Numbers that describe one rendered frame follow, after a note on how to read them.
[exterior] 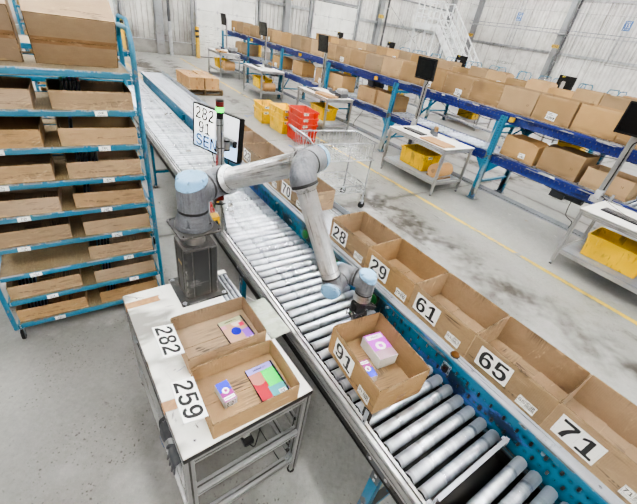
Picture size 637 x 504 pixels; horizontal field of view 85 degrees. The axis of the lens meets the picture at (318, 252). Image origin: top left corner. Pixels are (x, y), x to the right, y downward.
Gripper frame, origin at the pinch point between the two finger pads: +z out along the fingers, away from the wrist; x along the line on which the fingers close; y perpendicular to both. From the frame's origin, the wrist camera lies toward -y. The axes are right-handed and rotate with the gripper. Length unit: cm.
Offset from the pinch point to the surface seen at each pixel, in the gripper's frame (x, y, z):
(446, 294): 10, -58, -11
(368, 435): 48, 30, 6
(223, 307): -41, 59, -1
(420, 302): 13.3, -28.7, -17.6
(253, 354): -8, 57, 1
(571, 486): 104, -26, 1
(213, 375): -7, 77, 4
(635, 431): 107, -58, -15
